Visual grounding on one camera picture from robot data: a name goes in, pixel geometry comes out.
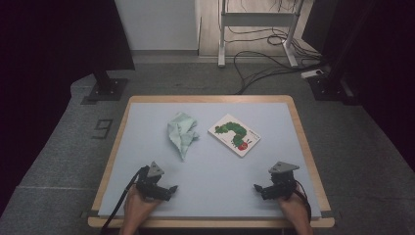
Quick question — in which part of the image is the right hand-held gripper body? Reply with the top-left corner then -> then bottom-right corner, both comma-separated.
264,161 -> 300,200

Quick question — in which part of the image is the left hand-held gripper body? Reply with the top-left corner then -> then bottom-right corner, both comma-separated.
135,161 -> 165,200

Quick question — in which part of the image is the light green cloth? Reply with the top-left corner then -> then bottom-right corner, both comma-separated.
166,112 -> 200,163

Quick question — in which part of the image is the white picture book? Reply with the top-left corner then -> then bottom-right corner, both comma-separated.
207,113 -> 262,159

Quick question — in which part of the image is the person's left hand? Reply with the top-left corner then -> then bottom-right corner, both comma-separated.
122,187 -> 162,229

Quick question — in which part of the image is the person's right hand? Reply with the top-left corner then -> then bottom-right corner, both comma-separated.
277,187 -> 311,228

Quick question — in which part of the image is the wooden table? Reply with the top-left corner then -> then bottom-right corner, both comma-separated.
87,94 -> 336,229

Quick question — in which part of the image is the black stand with square base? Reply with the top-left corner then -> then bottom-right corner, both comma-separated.
80,70 -> 129,106

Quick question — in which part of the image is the black stand with long base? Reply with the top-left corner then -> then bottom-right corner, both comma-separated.
307,0 -> 360,106

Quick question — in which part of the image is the white power strip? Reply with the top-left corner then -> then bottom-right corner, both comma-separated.
300,69 -> 325,80

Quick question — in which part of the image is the narrow black curtain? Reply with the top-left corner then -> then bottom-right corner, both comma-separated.
301,0 -> 415,174

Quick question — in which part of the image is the wide black curtain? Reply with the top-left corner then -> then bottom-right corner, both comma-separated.
0,0 -> 136,216

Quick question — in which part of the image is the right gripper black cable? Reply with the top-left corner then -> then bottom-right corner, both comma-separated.
293,179 -> 313,223

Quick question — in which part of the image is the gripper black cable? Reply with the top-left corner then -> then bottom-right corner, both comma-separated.
99,165 -> 148,235
293,179 -> 313,223

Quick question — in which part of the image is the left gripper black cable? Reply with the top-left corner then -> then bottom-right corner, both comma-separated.
99,165 -> 148,235

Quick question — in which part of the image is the tangle of black floor cables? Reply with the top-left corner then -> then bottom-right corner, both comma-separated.
224,0 -> 327,96

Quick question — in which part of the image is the white desk frame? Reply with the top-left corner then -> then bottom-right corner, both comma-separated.
217,0 -> 306,69

